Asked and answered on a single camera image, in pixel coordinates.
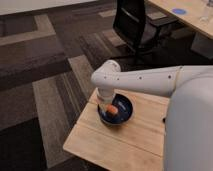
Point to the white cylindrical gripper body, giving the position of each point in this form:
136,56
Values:
105,96

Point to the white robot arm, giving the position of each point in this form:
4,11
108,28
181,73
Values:
188,138

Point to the dark blue ceramic bowl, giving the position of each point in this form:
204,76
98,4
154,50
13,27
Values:
125,110

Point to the light wooden side table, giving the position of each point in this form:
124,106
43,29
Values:
136,145

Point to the black office chair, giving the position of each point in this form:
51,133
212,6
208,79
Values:
141,33

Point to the blue round coaster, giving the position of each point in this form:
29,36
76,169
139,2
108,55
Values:
179,11

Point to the wooden desk in background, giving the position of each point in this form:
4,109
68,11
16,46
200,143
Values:
194,10

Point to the clear drinking glass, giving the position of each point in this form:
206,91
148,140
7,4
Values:
207,12

